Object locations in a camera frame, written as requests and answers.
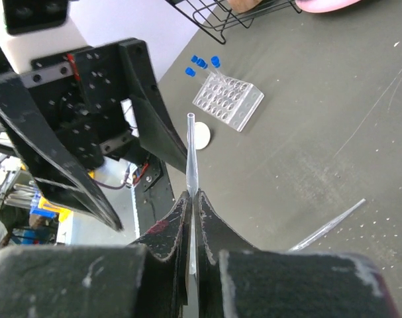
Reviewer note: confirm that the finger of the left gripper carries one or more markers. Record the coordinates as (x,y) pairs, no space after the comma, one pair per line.
(58,174)
(157,133)

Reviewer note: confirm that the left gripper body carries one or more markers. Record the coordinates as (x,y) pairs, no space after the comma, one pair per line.
(80,94)

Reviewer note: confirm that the white round lid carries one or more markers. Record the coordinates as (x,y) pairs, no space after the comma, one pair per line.
(202,135)

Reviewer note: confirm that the clear pipette long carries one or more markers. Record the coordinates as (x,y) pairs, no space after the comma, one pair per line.
(192,175)

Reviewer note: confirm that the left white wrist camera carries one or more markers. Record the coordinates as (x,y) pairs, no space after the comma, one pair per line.
(35,29)

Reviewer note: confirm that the black wire dish basket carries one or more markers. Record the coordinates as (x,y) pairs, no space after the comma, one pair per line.
(214,17)

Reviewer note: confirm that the yellow and brown bowl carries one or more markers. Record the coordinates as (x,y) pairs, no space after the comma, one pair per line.
(243,6)

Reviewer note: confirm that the pink ceramic plate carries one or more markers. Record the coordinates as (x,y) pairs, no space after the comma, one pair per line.
(324,6)

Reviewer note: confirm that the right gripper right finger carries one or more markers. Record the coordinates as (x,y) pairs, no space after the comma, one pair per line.
(236,279)

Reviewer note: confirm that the clear test tube rack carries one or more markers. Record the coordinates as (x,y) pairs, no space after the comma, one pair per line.
(229,100)

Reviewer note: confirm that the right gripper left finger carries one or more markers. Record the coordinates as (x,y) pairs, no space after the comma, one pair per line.
(147,278)

